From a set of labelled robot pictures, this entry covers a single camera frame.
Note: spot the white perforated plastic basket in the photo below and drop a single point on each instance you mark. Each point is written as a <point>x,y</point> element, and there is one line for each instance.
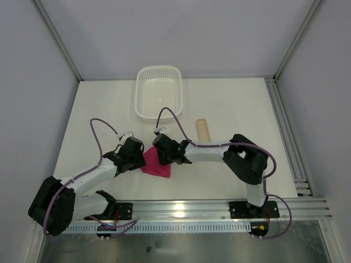
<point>158,87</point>

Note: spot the right aluminium side rail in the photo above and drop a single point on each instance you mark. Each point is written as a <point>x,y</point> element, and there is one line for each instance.
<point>294,157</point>

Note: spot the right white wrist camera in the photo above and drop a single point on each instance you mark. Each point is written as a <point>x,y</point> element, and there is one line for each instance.
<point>160,130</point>

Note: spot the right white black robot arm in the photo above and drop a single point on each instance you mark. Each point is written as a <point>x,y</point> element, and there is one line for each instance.
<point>241,155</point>

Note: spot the aluminium front rail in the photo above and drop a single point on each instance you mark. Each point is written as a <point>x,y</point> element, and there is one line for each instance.
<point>301,208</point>

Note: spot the black connector box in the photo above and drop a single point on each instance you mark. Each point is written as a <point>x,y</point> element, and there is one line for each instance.
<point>105,233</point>
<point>258,229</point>

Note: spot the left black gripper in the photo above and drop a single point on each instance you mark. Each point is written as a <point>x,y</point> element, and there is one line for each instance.
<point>136,163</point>

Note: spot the magenta paper napkin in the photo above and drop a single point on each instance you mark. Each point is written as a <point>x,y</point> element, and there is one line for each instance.
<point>153,166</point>

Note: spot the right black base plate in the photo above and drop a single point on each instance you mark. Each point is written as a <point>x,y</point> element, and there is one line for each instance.
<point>244,210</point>

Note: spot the left aluminium frame post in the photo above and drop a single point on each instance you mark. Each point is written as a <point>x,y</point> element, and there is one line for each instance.
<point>56,38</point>

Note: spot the slotted white cable duct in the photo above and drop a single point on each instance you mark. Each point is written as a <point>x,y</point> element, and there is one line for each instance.
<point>165,227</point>

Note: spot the right aluminium frame post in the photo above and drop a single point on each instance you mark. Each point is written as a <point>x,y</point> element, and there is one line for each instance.
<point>303,28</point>

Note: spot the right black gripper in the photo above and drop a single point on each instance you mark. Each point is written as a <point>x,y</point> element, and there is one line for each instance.
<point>162,153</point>

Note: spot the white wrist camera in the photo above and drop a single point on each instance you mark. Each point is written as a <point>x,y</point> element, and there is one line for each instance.
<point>125,136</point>
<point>160,130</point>

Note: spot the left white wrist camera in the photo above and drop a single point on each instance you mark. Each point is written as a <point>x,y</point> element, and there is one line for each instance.
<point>125,136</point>

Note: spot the left black connector box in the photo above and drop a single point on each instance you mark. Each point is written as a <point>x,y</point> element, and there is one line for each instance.
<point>105,233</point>

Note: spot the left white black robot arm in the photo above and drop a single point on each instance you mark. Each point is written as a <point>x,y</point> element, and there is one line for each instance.
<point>59,202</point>

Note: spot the aluminium frame post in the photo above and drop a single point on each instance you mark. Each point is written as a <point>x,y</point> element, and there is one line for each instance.
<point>56,38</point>
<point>303,28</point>

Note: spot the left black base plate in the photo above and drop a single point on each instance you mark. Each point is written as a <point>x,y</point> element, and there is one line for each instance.
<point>124,211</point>

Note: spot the beige utensil tray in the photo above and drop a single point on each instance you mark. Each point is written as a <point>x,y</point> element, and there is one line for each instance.
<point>202,131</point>

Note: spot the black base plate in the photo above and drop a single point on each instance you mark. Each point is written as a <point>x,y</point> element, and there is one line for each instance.
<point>124,211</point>
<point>244,210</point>

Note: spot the right black connector box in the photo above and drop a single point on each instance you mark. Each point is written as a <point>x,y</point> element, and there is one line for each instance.
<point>258,229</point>

